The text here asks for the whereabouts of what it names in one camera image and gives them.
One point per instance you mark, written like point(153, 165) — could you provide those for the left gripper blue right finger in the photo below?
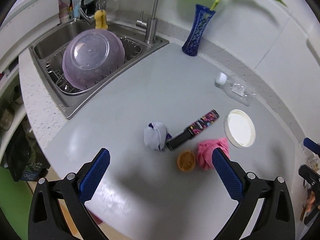
point(227, 174)

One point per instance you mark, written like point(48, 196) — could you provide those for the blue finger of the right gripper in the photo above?
point(312, 146)
point(309, 175)

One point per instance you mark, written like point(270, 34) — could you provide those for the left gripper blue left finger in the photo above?
point(90, 175)

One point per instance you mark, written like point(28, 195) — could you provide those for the pink paper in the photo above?
point(205, 150)

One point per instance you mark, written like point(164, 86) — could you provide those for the white round plastic lid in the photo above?
point(239, 129)

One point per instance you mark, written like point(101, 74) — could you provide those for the black floral tube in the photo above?
point(193, 130)

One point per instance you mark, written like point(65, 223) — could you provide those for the grey sock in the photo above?
point(156, 135)

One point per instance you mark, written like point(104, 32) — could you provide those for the clear plastic bottle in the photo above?
point(235, 88)

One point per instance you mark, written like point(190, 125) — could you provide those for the pink trash bin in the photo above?
point(97, 220)

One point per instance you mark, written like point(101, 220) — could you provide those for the black floor trash bin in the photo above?
point(25, 159)

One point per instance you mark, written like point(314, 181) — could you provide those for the purple plastic basin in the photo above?
point(91, 56)

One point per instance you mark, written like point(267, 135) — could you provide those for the stainless steel sink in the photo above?
point(48, 50)

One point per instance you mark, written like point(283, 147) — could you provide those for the yellow sponge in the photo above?
point(100, 19)

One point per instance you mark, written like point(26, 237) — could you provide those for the tall steel faucet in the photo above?
point(150, 26)

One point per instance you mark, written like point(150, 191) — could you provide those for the blue glass vase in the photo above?
point(202, 17)

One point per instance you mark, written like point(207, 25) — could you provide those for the white dishwasher appliance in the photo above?
point(27, 20)

